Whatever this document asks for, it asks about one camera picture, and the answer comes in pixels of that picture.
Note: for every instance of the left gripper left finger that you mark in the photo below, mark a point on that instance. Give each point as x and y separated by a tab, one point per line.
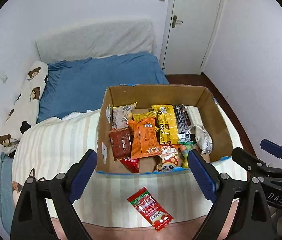
32	219

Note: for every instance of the wall socket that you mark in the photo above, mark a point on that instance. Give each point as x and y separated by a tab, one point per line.
3	76

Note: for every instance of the white padded headboard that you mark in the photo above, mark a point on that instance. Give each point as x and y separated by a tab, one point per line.
98	39

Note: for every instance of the white grey snack packet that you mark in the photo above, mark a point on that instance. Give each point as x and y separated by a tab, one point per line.
202	137

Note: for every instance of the white door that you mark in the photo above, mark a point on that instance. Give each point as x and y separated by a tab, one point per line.
187	44

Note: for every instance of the door handle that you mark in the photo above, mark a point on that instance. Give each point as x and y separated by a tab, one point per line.
175	21

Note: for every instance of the small red snack packet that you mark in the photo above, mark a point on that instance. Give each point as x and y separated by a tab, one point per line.
132	165

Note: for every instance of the dark red snack packet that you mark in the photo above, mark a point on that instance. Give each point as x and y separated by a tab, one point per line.
121	143

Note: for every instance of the red long snack packet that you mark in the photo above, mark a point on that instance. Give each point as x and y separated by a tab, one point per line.
150	209

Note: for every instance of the dark brown snack packet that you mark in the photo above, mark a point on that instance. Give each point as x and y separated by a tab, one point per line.
182	125

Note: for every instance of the orange snack packet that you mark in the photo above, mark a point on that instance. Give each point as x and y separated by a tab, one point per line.
144	141

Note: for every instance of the bear print pillow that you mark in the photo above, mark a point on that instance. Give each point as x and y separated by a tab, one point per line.
24	113

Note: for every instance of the colourful candy bag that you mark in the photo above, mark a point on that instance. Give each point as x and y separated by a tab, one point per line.
185	148

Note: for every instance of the panda snack bag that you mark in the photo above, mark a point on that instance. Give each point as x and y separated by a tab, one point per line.
169	158

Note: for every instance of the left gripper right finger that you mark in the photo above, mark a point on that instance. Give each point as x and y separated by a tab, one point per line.
252	218

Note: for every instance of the blue bed sheet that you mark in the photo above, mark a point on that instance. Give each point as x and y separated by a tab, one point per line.
93	84

